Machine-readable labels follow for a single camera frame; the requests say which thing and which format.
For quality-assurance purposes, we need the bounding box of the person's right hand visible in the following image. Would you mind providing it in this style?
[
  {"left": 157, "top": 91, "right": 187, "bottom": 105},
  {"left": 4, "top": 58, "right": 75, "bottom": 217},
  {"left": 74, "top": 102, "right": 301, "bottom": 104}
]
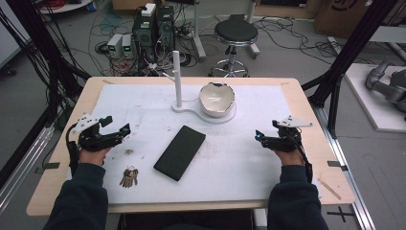
[{"left": 273, "top": 148, "right": 305, "bottom": 168}]

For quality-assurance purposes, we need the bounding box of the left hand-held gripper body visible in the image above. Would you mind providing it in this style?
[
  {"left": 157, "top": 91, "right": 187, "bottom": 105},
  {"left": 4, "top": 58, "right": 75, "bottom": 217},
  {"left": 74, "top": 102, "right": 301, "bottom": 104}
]
[{"left": 71, "top": 113, "right": 124, "bottom": 152}]

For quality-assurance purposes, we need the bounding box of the black computer tower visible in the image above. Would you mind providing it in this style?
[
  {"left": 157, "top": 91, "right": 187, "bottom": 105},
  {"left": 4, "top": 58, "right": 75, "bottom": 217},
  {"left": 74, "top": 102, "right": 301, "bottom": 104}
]
[
  {"left": 131, "top": 11, "right": 158, "bottom": 66},
  {"left": 155, "top": 4, "right": 176, "bottom": 56}
]

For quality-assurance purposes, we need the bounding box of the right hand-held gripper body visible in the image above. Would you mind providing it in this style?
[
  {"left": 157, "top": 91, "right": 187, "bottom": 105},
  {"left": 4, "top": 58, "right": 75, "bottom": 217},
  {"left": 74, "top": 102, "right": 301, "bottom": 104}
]
[{"left": 262, "top": 115, "right": 314, "bottom": 153}]

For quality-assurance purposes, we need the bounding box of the black tape cross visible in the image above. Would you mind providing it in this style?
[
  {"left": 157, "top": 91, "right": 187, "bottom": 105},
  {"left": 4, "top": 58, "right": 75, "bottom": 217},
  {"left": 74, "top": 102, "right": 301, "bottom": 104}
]
[{"left": 326, "top": 205, "right": 355, "bottom": 224}]

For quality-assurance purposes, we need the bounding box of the grey tape piece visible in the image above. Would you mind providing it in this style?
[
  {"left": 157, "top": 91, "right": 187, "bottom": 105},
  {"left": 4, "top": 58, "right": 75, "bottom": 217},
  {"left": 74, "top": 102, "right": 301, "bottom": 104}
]
[
  {"left": 327, "top": 160, "right": 350, "bottom": 173},
  {"left": 34, "top": 161, "right": 61, "bottom": 175}
]

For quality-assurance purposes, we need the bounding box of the black metal frame post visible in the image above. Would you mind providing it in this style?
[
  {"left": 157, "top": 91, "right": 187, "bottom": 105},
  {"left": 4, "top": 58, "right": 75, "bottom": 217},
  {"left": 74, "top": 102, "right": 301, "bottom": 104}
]
[
  {"left": 301, "top": 0, "right": 400, "bottom": 139},
  {"left": 5, "top": 0, "right": 92, "bottom": 128}
]

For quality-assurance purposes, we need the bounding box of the white jagged-rim bowl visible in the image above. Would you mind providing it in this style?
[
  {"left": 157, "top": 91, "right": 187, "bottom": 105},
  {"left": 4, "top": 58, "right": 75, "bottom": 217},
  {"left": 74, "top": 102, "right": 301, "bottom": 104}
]
[{"left": 197, "top": 81, "right": 237, "bottom": 118}]

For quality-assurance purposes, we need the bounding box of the aluminium floor rail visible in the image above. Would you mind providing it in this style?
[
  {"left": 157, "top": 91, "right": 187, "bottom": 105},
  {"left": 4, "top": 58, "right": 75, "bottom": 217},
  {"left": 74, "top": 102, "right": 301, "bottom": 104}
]
[
  {"left": 311, "top": 104, "right": 377, "bottom": 230},
  {"left": 0, "top": 125, "right": 56, "bottom": 214}
]

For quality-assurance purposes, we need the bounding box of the tangle of floor cables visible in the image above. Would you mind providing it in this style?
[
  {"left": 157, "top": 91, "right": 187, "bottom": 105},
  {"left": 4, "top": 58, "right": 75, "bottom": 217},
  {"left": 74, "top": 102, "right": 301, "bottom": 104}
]
[{"left": 255, "top": 16, "right": 377, "bottom": 66}]

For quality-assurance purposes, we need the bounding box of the thin wooden stick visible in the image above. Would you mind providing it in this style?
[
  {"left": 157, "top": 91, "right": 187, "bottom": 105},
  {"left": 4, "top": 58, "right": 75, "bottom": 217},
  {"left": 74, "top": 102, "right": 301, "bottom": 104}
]
[{"left": 317, "top": 177, "right": 343, "bottom": 201}]

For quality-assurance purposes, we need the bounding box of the white metal stand leg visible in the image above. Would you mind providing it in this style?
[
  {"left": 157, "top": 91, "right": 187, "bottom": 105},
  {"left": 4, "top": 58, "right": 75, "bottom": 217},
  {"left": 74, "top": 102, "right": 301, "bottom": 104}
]
[
  {"left": 191, "top": 0, "right": 208, "bottom": 62},
  {"left": 244, "top": 0, "right": 261, "bottom": 60}
]

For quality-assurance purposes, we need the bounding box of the black round stool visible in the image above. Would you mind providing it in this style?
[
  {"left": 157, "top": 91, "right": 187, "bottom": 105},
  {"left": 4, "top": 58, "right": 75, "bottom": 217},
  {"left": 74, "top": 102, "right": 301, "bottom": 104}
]
[{"left": 208, "top": 13, "right": 260, "bottom": 79}]

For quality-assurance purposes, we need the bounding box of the person's left hand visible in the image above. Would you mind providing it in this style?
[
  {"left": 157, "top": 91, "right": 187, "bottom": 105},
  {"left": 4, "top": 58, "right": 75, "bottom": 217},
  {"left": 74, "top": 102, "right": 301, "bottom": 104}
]
[{"left": 78, "top": 146, "right": 112, "bottom": 168}]

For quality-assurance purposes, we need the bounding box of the hand-held gripper cable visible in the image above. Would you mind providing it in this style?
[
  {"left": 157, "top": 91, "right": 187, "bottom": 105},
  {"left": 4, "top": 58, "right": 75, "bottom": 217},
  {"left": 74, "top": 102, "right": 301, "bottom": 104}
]
[
  {"left": 64, "top": 122, "right": 81, "bottom": 176},
  {"left": 286, "top": 127, "right": 314, "bottom": 185}
]

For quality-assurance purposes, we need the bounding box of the right hand-held gripper cable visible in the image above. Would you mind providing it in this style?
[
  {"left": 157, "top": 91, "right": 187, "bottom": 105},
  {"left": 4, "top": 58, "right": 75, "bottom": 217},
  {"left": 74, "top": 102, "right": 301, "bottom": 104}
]
[{"left": 286, "top": 127, "right": 314, "bottom": 185}]

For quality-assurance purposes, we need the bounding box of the bunch of brass keys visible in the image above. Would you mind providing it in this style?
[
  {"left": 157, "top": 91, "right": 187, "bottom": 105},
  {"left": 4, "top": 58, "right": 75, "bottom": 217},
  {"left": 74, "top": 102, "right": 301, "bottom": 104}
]
[{"left": 119, "top": 166, "right": 140, "bottom": 189}]

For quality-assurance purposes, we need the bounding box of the white stand with pole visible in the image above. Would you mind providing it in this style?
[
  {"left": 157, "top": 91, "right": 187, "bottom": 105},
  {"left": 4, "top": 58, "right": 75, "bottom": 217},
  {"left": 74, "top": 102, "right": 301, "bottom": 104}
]
[{"left": 162, "top": 50, "right": 238, "bottom": 126}]

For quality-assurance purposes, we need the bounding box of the cardboard box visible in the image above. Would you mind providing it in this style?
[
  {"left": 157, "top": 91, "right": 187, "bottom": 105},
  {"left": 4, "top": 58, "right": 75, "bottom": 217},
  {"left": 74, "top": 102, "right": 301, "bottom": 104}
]
[{"left": 313, "top": 0, "right": 372, "bottom": 40}]

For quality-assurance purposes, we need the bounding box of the white box on computer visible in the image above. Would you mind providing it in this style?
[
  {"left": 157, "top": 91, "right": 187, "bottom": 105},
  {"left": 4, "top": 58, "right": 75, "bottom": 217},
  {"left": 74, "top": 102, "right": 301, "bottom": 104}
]
[{"left": 140, "top": 2, "right": 157, "bottom": 18}]

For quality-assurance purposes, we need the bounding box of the white power strip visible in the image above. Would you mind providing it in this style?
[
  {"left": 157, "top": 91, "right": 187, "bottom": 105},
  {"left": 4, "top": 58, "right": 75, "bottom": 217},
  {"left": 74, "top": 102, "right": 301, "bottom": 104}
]
[{"left": 327, "top": 35, "right": 345, "bottom": 56}]

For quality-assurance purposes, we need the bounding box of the white floor platform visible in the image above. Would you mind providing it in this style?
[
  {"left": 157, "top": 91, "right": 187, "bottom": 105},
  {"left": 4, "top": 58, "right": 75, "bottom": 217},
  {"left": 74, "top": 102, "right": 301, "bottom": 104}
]
[{"left": 344, "top": 62, "right": 406, "bottom": 134}]

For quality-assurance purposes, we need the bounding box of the left hand-held gripper cable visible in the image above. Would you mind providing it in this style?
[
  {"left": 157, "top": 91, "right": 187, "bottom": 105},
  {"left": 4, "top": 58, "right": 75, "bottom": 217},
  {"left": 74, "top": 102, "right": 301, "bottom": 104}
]
[{"left": 64, "top": 122, "right": 81, "bottom": 176}]

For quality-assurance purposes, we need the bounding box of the white table mat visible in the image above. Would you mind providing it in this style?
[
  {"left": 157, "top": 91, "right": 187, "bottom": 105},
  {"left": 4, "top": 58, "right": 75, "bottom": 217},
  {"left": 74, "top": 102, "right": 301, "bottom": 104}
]
[{"left": 66, "top": 83, "right": 320, "bottom": 205}]

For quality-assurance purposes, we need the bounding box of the grey bench power supply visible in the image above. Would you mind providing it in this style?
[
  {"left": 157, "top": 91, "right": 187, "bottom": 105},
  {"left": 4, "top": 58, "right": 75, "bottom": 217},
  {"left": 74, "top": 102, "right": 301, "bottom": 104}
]
[
  {"left": 106, "top": 33, "right": 124, "bottom": 59},
  {"left": 121, "top": 33, "right": 135, "bottom": 59}
]

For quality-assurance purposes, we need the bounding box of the black smartphone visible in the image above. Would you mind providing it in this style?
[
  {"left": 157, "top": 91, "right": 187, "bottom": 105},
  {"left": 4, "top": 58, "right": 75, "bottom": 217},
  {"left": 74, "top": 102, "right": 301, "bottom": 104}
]
[{"left": 152, "top": 125, "right": 207, "bottom": 182}]

